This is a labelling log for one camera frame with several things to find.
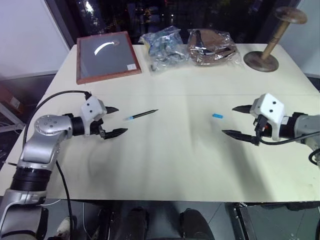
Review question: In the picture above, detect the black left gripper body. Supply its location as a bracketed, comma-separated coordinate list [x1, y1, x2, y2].
[90, 117, 107, 139]

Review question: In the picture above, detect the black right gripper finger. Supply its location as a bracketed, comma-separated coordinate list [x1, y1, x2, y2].
[221, 129, 256, 145]
[231, 104, 252, 115]

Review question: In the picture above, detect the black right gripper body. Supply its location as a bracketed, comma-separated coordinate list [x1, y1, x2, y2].
[252, 114, 272, 146]

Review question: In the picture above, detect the black pen with blue tip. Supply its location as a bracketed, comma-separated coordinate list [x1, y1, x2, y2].
[124, 108, 160, 123]

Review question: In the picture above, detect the brown wooden hat stand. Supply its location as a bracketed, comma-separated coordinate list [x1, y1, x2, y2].
[243, 6, 308, 73]

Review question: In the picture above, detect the clear bag with brown item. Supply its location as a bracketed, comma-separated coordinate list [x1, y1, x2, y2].
[186, 28, 245, 68]

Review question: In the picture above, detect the clear bag of small parts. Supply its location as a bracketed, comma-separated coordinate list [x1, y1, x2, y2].
[139, 25, 190, 73]

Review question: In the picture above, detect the white metal rack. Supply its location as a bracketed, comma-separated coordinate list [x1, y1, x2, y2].
[0, 102, 26, 136]

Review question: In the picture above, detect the brown cardboard box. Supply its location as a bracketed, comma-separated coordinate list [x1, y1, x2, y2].
[0, 83, 25, 115]

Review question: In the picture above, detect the dark rounded shape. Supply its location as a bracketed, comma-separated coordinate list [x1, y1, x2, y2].
[179, 208, 213, 240]

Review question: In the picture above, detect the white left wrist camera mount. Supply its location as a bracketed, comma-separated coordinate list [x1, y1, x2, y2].
[80, 96, 107, 137]

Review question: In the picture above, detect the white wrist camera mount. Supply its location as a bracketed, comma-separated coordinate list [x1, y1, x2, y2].
[80, 96, 107, 137]
[250, 93, 285, 142]

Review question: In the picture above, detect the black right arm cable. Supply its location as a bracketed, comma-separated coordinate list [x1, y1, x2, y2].
[257, 131, 320, 166]

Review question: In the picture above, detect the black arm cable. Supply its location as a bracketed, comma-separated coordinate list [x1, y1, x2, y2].
[257, 131, 320, 166]
[22, 90, 92, 240]

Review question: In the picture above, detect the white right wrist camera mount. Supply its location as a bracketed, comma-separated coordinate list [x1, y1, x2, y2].
[250, 93, 285, 142]

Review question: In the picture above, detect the wooden picture frame with glass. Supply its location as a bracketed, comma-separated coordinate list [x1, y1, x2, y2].
[76, 31, 143, 86]

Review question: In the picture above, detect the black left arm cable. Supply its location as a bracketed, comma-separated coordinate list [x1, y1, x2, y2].
[22, 90, 92, 240]

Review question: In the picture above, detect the black table frame bracket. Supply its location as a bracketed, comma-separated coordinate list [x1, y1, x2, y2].
[229, 202, 257, 240]

